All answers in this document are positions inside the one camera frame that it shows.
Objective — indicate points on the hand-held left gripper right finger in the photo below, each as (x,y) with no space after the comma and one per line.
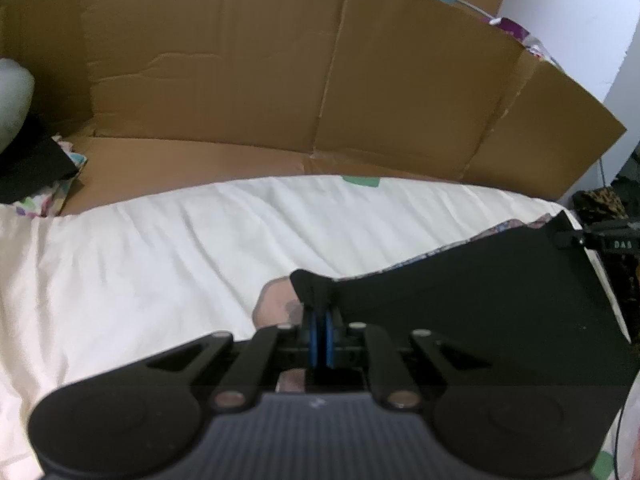
(330,337)

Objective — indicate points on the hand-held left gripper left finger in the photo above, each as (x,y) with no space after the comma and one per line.
(312,337)

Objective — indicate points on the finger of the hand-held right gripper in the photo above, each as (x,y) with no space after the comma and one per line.
(580,238)

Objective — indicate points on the leopard print cloth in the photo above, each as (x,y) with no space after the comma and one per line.
(600,205)

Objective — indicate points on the black pants with bear print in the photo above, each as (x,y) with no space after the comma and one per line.
(475,300)

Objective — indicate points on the cream bear printed blanket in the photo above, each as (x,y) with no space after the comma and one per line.
(150,260)

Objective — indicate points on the purple and white refill packet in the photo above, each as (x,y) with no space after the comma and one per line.
(515,30)

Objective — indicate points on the folded cardboard sheet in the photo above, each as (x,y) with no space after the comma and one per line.
(225,85)

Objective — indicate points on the floral printed cloth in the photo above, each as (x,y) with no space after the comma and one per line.
(45,202)

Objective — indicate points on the small dark cloth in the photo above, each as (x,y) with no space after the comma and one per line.
(35,170)

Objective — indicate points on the grey neck pillow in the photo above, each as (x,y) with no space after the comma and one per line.
(15,100)

